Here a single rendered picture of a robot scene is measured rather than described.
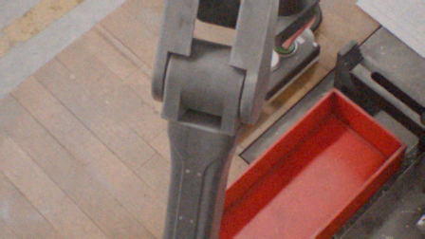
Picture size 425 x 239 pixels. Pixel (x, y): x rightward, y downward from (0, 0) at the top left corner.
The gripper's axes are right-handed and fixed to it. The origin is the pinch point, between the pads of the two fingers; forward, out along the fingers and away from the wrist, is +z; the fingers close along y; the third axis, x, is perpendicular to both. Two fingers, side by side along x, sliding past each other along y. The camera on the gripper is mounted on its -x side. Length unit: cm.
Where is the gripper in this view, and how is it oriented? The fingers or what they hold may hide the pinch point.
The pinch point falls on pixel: (284, 41)
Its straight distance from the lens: 107.9
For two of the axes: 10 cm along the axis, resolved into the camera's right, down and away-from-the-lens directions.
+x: 6.9, 6.0, -4.1
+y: -7.2, 6.2, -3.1
